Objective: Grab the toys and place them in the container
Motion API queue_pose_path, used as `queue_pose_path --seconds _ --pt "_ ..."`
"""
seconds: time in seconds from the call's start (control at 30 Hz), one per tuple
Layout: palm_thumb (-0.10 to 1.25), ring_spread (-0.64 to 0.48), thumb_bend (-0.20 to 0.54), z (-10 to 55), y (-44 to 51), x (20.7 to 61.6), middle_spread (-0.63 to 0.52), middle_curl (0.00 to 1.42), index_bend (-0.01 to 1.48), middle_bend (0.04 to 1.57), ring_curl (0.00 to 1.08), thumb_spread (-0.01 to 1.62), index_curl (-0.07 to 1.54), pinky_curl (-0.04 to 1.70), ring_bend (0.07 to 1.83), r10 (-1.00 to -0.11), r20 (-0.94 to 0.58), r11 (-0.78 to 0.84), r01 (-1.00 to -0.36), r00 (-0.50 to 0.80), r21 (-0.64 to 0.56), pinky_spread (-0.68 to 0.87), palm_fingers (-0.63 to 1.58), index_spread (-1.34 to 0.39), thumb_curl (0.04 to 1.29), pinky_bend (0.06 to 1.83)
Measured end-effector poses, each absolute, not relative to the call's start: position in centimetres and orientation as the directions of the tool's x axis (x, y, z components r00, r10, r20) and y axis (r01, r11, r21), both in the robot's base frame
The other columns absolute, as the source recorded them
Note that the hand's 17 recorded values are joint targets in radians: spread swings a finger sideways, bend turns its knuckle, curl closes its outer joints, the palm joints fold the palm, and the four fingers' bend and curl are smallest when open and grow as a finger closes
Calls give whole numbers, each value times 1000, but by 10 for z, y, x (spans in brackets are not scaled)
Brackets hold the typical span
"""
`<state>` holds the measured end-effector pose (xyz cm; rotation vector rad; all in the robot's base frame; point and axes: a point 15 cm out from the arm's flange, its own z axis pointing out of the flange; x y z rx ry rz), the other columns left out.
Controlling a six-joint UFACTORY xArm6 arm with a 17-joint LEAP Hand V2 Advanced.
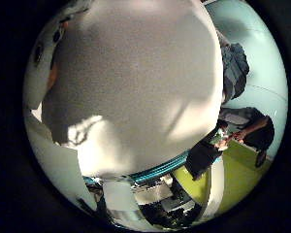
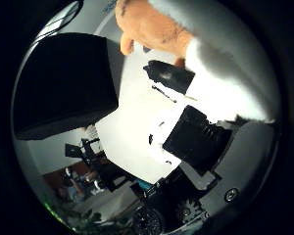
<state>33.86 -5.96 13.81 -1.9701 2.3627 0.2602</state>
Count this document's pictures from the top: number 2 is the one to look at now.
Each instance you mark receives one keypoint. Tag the orange and white plush toy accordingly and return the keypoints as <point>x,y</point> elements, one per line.
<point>153,26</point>

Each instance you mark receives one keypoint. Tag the black fabric container box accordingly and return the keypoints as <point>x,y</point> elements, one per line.
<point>65,85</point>

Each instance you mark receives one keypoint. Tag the cyan rack under table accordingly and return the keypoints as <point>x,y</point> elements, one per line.
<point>143,184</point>

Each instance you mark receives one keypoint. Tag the black monitor on stand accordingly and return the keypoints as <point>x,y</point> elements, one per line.
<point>75,150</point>

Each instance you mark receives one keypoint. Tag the seated person in grey shirt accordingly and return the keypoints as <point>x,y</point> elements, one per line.
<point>72,189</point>

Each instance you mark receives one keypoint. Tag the green leafy plant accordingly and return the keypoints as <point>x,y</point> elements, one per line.
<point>85,220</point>

